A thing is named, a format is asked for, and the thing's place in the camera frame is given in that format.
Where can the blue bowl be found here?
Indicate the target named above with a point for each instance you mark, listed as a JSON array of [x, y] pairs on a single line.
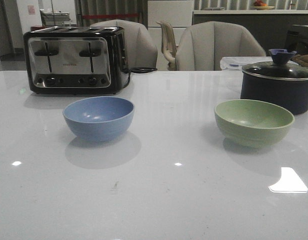
[[99, 119]]

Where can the green bowl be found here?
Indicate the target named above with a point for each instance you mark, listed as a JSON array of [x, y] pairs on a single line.
[[253, 123]]

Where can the beige upholstered chair left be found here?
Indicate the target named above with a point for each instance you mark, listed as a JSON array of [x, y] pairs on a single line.
[[140, 48]]

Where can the beige upholstered chair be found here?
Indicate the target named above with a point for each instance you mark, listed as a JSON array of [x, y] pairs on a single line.
[[203, 45], [140, 48]]

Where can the cream plastic office chair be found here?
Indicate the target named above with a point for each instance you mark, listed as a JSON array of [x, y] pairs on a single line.
[[168, 45]]

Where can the beige upholstered chair right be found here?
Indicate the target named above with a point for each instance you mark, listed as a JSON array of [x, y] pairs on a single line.
[[203, 45]]

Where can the clear plastic food container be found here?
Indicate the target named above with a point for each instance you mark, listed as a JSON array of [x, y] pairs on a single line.
[[236, 62]]

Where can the white cabinet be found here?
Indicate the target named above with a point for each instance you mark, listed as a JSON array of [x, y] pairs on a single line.
[[177, 13]]

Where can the black and chrome toaster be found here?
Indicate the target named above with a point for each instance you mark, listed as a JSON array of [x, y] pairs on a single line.
[[76, 60]]

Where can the glass pot lid blue knob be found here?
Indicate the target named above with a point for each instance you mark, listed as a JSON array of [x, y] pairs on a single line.
[[278, 68]]

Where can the dark blue cooking pot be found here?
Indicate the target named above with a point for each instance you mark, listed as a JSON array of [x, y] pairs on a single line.
[[289, 94]]

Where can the metal cart in background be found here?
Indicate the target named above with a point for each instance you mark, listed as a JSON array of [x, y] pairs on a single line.
[[52, 15]]

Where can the fruit plate on counter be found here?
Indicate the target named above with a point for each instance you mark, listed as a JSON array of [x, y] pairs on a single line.
[[261, 5]]

